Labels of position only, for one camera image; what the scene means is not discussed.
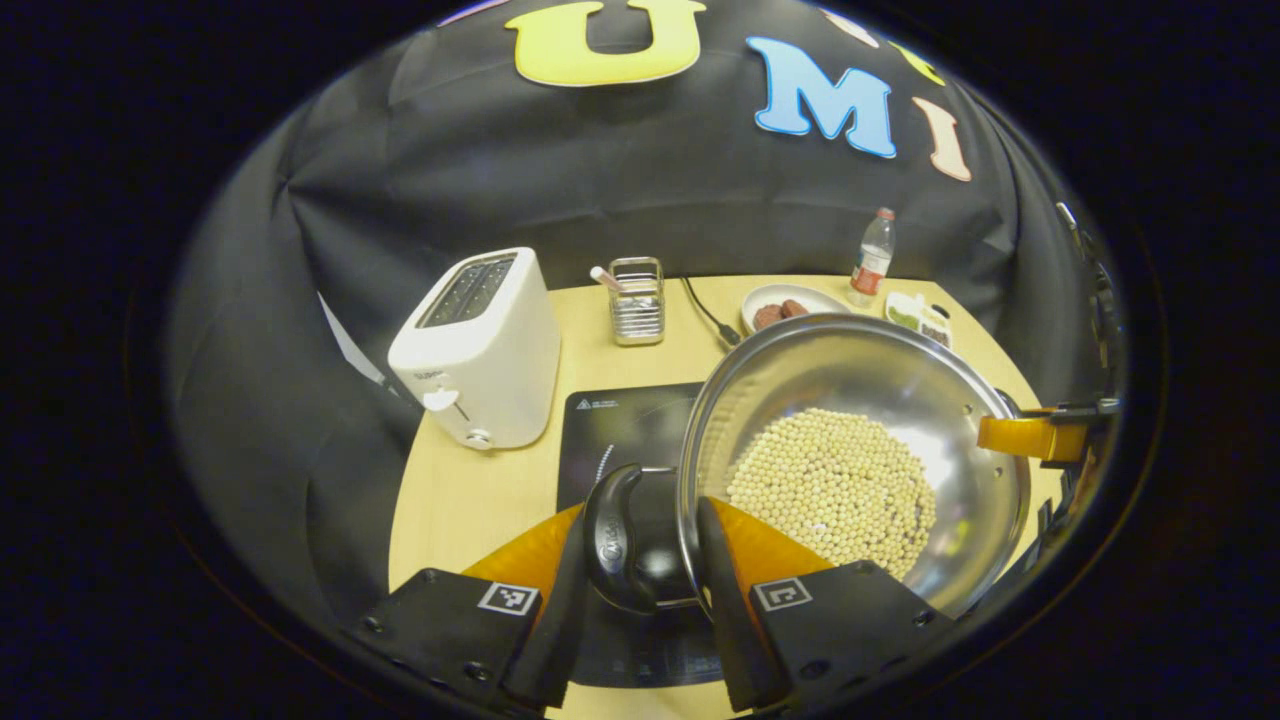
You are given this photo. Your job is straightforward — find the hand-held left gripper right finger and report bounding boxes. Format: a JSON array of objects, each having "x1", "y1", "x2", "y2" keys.
[{"x1": 695, "y1": 496, "x2": 958, "y2": 714}]

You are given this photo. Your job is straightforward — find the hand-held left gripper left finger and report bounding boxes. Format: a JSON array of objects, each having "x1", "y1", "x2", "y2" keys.
[{"x1": 356, "y1": 502, "x2": 593, "y2": 713}]

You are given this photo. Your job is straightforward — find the stainless steel pot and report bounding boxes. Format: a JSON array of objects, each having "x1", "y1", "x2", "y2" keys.
[{"x1": 583, "y1": 313, "x2": 1033, "y2": 616}]

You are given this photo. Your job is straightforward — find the black induction cooktop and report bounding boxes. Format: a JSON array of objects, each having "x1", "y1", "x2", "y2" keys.
[{"x1": 556, "y1": 382, "x2": 726, "y2": 691}]

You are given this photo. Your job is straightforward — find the large soybean pile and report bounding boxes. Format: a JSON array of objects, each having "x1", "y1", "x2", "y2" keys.
[{"x1": 727, "y1": 407, "x2": 938, "y2": 581}]

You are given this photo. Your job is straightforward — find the white divided dish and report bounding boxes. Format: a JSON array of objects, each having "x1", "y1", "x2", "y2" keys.
[{"x1": 884, "y1": 290, "x2": 955, "y2": 351}]

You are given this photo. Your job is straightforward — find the clear plastic water bottle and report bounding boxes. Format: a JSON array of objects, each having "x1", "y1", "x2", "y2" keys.
[{"x1": 848, "y1": 207, "x2": 897, "y2": 308}]

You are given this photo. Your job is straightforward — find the white round plate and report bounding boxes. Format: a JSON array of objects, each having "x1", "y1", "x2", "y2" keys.
[{"x1": 741, "y1": 283, "x2": 851, "y2": 334}]

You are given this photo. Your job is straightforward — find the white toaster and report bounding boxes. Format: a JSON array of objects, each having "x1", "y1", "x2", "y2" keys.
[{"x1": 388, "y1": 247, "x2": 563, "y2": 451}]

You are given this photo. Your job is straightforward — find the black power cable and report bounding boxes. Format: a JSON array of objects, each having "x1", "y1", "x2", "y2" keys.
[{"x1": 682, "y1": 277, "x2": 743, "y2": 348}]

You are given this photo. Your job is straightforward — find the metal wire utensil holder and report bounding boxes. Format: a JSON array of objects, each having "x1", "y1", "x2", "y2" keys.
[{"x1": 608, "y1": 257, "x2": 667, "y2": 347}]

